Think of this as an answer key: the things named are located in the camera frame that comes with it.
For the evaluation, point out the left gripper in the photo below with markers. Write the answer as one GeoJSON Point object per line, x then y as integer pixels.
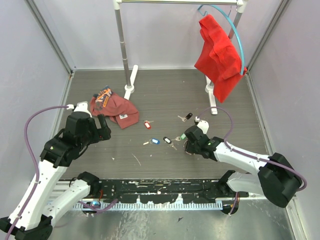
{"type": "Point", "coordinates": [101, 134]}

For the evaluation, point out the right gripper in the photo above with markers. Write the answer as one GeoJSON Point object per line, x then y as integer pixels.
{"type": "Point", "coordinates": [189, 148]}

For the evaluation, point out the large metal keyring with clips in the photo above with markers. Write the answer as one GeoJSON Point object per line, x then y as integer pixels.
{"type": "Point", "coordinates": [190, 148]}

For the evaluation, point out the key with green tag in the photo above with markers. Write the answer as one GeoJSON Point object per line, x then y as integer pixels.
{"type": "Point", "coordinates": [180, 138]}

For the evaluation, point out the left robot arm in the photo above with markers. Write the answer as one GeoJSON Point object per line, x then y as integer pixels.
{"type": "Point", "coordinates": [35, 217]}

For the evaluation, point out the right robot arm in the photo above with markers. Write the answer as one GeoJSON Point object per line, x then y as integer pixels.
{"type": "Point", "coordinates": [270, 176]}

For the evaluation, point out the crumpled dusty red shirt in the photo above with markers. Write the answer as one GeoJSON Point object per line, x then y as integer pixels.
{"type": "Point", "coordinates": [119, 110]}

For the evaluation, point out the key with black windowed tag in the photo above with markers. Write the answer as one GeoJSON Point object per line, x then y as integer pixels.
{"type": "Point", "coordinates": [169, 142]}

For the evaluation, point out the white clothes rack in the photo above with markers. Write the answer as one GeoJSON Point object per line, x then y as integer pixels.
{"type": "Point", "coordinates": [130, 75]}

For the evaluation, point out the key with blue tag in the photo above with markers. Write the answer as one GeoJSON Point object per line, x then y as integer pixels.
{"type": "Point", "coordinates": [152, 141]}

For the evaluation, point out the key with red tag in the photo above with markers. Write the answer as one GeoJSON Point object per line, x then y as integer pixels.
{"type": "Point", "coordinates": [147, 124]}

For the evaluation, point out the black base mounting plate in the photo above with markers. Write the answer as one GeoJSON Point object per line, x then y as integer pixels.
{"type": "Point", "coordinates": [160, 191]}

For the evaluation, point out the red cloth on hanger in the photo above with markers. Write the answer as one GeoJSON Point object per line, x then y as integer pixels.
{"type": "Point", "coordinates": [219, 59]}

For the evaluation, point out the blue clothes hanger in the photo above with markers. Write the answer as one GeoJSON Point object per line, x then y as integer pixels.
{"type": "Point", "coordinates": [233, 24]}

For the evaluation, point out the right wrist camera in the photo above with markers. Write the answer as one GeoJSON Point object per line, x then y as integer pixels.
{"type": "Point", "coordinates": [202, 124]}

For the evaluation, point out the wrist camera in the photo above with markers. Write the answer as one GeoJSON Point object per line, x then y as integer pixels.
{"type": "Point", "coordinates": [80, 107]}
{"type": "Point", "coordinates": [202, 124]}

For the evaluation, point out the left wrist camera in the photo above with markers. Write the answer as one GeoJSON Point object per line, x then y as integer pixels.
{"type": "Point", "coordinates": [80, 107]}

